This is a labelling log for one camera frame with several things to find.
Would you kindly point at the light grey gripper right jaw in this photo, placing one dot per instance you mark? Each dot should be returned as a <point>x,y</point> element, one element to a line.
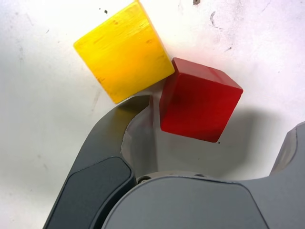
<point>214,205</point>

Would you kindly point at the red cube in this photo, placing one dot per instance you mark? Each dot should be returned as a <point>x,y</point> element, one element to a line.
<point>197,102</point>

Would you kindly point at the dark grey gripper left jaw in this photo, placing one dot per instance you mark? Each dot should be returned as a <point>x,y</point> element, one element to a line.
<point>95,181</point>

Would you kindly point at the yellow cube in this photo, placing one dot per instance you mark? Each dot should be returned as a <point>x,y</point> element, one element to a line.
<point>124,52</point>

